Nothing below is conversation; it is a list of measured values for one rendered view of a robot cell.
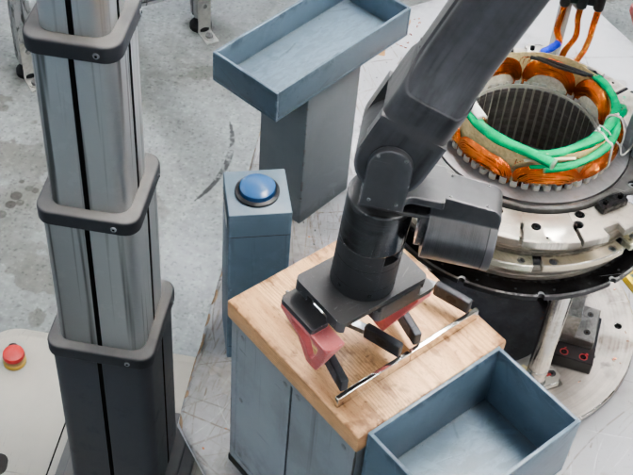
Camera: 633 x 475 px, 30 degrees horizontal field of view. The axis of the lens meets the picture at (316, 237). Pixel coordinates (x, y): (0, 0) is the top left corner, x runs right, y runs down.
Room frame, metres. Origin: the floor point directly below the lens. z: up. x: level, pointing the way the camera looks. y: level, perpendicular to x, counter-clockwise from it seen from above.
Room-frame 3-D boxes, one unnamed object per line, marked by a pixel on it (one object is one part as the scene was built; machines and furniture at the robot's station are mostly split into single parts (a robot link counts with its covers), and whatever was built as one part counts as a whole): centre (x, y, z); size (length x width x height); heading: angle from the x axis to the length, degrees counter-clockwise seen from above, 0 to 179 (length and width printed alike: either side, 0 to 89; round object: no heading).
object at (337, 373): (0.65, -0.03, 1.09); 0.04 x 0.01 x 0.02; 28
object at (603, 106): (1.03, -0.29, 1.12); 0.06 x 0.02 x 0.04; 34
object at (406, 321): (0.71, -0.09, 1.09); 0.04 x 0.01 x 0.02; 28
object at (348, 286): (0.69, -0.04, 1.20); 0.10 x 0.07 x 0.07; 133
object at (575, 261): (0.86, -0.28, 1.06); 0.09 x 0.04 x 0.01; 124
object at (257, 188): (0.93, 0.07, 1.04); 0.04 x 0.04 x 0.01
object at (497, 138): (0.93, -0.18, 1.15); 0.15 x 0.04 x 0.02; 34
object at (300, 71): (1.19, 0.03, 0.92); 0.25 x 0.11 x 0.28; 141
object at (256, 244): (0.93, 0.07, 0.91); 0.07 x 0.07 x 0.25; 12
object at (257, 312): (0.73, -0.06, 1.05); 0.20 x 0.19 x 0.02; 43
